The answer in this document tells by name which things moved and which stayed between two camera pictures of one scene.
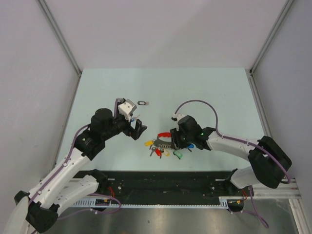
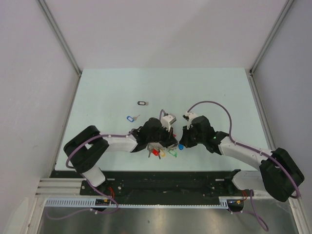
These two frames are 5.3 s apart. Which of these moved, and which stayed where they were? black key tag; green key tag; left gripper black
Moved: green key tag; left gripper black
Stayed: black key tag
